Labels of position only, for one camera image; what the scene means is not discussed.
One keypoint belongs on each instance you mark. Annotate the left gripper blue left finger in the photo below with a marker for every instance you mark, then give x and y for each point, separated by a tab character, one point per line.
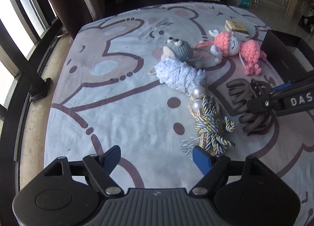
103	164

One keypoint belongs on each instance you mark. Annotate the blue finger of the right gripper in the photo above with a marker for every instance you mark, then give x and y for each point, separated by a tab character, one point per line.
280	87

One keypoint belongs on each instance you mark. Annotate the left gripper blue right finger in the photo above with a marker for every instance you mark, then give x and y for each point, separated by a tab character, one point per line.
210	165

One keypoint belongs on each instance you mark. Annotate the pink crochet doll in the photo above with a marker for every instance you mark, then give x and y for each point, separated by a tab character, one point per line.
226	44

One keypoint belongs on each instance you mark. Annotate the yellow tissue pack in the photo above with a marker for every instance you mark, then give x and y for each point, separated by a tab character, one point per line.
236	28

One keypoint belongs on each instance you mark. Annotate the light blue lace bundle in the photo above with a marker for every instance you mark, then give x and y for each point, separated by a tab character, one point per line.
178	75

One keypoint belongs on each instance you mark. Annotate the grey crochet creature toy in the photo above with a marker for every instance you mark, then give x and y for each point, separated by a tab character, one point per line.
181	50

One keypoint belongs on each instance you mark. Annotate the black open box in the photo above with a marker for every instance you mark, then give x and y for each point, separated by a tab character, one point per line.
290	56

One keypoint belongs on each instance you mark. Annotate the cartoon print bed sheet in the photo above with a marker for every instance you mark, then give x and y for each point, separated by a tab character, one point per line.
106	97

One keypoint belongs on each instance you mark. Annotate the dark window railing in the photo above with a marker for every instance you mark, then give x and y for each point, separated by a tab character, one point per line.
25	41

